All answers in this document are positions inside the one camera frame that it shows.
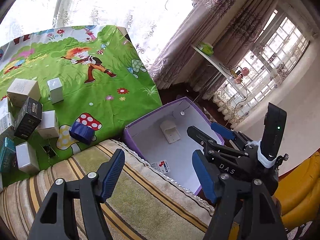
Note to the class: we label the large beige cardboard box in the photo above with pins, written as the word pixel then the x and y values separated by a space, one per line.
pixel 21 89

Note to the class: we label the pink toy on shelf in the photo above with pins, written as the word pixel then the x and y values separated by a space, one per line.
pixel 240 74

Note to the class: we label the green tissue pack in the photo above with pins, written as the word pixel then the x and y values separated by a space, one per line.
pixel 205 48

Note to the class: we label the black binder clip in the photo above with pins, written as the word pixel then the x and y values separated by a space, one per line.
pixel 49 151

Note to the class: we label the teal box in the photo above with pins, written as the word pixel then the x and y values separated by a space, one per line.
pixel 8 153

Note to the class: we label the green cartoon print cloth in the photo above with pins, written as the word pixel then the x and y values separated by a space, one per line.
pixel 102 76

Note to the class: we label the dark blue pouch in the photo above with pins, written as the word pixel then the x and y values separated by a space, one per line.
pixel 81 133

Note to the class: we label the yellow cushion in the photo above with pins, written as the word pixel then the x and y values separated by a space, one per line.
pixel 298 193

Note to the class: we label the white shelf board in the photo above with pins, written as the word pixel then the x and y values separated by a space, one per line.
pixel 221 69

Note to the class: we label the purple cardboard box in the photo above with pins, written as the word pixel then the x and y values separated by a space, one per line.
pixel 160 137

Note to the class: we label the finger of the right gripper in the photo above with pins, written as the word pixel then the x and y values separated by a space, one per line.
pixel 203 139
pixel 223 131

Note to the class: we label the white jeyin cube box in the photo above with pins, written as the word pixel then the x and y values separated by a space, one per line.
pixel 49 127

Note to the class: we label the small silver white box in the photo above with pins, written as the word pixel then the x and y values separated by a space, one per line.
pixel 55 89

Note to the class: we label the white medicine box text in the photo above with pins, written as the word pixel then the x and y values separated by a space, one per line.
pixel 7 126

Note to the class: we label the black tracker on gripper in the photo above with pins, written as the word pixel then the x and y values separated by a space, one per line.
pixel 274 122

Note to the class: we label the silver white oblong box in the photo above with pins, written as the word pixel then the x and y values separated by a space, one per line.
pixel 27 159

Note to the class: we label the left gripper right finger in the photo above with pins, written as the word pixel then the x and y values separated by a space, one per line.
pixel 248 202

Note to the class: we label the black product box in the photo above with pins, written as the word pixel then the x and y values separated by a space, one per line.
pixel 29 117

